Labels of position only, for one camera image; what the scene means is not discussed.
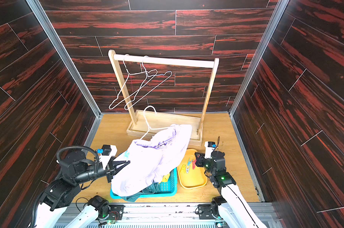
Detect yellow clothespin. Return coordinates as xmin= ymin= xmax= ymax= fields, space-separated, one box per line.
xmin=180 ymin=164 xmax=186 ymax=173

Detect lilac shorts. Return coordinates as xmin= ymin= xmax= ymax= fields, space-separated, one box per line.
xmin=111 ymin=124 xmax=192 ymax=197

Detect green shorts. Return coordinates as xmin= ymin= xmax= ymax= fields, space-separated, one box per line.
xmin=121 ymin=183 xmax=160 ymax=202

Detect blue wire hanger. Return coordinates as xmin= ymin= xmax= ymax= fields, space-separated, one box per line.
xmin=124 ymin=55 xmax=173 ymax=111

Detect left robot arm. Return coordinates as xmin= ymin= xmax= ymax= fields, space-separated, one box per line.
xmin=29 ymin=145 xmax=130 ymax=228

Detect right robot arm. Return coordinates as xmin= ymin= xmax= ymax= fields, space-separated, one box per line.
xmin=195 ymin=151 xmax=266 ymax=228

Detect yellow plastic tray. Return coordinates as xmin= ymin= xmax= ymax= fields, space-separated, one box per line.
xmin=177 ymin=149 xmax=208 ymax=189

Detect turquoise plastic basket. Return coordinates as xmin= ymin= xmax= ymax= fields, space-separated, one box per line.
xmin=110 ymin=151 xmax=177 ymax=199

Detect wooden clothes rack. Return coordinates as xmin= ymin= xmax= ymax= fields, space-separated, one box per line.
xmin=108 ymin=49 xmax=219 ymax=146

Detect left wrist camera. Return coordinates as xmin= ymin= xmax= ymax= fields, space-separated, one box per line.
xmin=96 ymin=145 xmax=117 ymax=170

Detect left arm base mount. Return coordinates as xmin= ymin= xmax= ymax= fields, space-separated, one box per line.
xmin=95 ymin=204 xmax=125 ymax=221

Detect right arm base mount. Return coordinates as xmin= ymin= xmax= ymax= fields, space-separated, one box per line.
xmin=195 ymin=202 xmax=233 ymax=220

